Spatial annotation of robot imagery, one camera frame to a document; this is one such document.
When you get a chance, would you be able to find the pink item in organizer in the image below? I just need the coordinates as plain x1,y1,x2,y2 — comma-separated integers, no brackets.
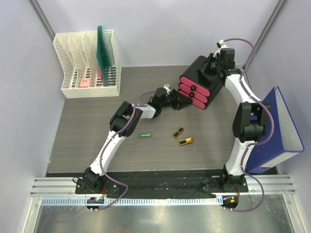
97,65,102,78

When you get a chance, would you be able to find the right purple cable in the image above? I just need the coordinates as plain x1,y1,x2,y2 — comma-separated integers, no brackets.
220,38,276,213

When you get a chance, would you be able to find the white mesh file organizer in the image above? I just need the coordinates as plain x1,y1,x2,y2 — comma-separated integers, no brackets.
53,30,121,99

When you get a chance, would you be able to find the purple cable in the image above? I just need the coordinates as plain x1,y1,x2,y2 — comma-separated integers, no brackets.
220,38,276,213
46,91,157,223

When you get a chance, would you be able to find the green board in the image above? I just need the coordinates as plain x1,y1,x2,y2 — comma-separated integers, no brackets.
97,25,111,83

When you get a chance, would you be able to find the black gold lipstick case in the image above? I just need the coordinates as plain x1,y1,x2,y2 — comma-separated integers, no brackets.
172,127,185,139

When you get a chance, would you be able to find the pink drawer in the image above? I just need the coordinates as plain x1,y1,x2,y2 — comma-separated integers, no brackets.
191,98,206,109
180,76,210,97
179,84,208,103

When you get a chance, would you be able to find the aluminium rail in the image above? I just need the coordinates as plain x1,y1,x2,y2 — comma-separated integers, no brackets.
30,175,295,209

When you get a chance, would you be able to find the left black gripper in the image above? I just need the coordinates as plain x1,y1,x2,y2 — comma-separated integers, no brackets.
160,90,191,110

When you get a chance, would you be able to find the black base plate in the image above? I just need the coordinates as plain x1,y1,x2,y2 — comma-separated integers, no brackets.
72,169,248,199

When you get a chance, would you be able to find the gold lipstick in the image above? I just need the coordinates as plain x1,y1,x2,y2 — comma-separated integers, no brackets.
178,137,193,146

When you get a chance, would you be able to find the black pink drawer organizer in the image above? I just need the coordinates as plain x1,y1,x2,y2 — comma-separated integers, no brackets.
178,55,223,107

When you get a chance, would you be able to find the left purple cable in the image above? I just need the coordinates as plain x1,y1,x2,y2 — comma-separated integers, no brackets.
46,91,157,223

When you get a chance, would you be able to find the blue ring binder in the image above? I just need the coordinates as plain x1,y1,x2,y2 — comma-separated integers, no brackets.
246,86,305,174

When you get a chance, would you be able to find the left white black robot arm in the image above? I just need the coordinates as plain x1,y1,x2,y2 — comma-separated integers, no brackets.
79,87,192,194

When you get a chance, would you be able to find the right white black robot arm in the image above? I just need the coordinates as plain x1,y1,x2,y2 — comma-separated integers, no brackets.
206,48,272,192

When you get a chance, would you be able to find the green lip balm tube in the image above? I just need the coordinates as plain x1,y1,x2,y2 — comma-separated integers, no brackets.
138,133,152,138

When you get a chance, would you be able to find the pink eraser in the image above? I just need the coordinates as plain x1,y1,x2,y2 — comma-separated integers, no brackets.
79,78,90,88

